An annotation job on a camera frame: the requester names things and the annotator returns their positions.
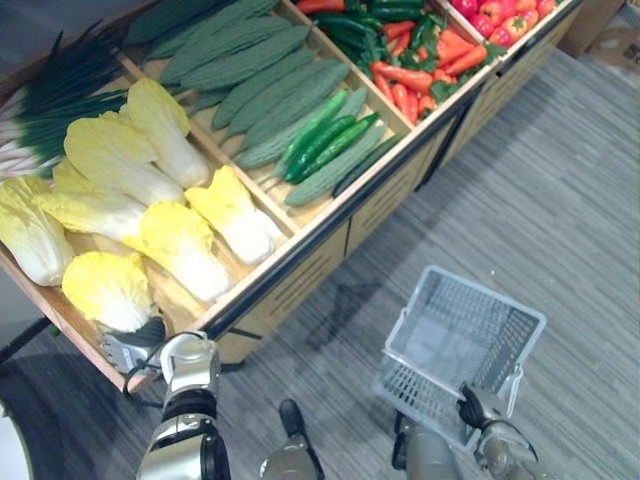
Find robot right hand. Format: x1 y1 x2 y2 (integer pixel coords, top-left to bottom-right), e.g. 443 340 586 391
456 382 507 431

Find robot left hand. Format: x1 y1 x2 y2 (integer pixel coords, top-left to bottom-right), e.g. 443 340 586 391
94 316 169 376

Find napa cabbage yellow leaves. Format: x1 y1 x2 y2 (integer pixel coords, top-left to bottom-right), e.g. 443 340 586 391
122 200 233 304
118 77 212 190
61 251 157 334
0 175 76 288
184 165 284 267
63 117 187 207
33 159 147 242

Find white plastic shopping basket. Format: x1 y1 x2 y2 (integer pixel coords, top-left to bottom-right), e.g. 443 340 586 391
371 265 548 454

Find wooden vegetable display stand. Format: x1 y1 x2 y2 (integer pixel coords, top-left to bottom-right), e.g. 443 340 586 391
0 0 586 395

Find robot right leg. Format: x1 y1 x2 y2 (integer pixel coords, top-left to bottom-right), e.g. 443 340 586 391
391 409 467 480

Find robot leg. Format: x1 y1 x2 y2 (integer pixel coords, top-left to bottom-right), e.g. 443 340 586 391
258 398 327 480
391 409 467 480

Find white round object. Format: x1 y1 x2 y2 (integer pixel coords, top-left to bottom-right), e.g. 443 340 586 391
0 399 37 480

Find robot left leg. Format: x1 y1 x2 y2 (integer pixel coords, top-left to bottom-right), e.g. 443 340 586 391
258 398 327 480

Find green onion bundle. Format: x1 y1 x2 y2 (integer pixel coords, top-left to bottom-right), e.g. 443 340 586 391
0 29 130 181

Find dark green bitter gourd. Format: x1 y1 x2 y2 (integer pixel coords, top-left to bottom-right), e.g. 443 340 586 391
331 132 407 199

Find shiny green cucumber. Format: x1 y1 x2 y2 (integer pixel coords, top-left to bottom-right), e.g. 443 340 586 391
281 89 350 167
298 112 381 182
285 114 358 185

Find green chili pepper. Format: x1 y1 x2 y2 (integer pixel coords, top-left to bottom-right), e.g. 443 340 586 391
408 14 435 51
368 4 427 22
313 12 384 37

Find cardboard box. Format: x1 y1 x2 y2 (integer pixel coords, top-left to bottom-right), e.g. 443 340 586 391
556 0 640 72

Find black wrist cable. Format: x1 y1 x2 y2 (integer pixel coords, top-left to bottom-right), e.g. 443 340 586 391
121 348 167 409

